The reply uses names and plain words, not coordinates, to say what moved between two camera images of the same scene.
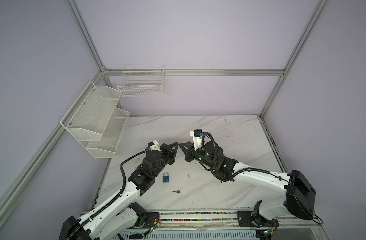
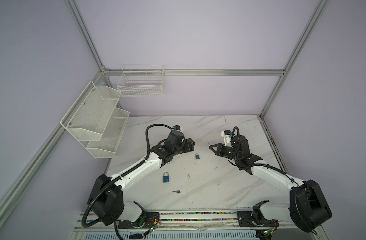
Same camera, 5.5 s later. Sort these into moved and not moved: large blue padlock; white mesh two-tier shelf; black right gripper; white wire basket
Moved: black right gripper
Not moved: large blue padlock; white mesh two-tier shelf; white wire basket
